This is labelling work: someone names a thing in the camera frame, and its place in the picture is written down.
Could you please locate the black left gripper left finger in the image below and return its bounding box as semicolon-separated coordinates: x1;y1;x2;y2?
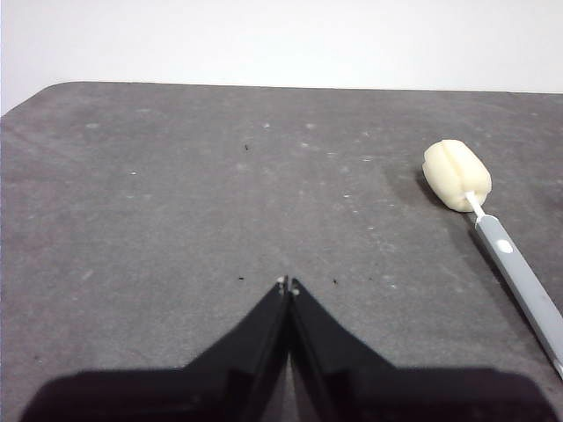
19;275;290;422

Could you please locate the cream sponge grey-handled cup brush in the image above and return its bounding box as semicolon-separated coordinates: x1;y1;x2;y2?
422;138;563;380

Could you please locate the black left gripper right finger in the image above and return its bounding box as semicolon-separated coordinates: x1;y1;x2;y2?
289;277;560;422

